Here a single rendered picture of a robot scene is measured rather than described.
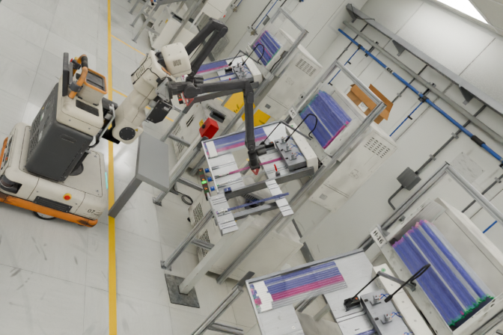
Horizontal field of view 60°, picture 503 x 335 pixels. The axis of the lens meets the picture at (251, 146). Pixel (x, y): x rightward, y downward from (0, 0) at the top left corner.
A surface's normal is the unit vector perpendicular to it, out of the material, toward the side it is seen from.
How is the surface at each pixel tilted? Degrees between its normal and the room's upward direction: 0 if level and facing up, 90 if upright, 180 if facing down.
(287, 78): 90
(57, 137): 90
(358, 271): 44
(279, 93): 90
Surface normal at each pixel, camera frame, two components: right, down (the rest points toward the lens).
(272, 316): -0.08, -0.81
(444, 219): -0.75, -0.40
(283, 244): 0.26, 0.55
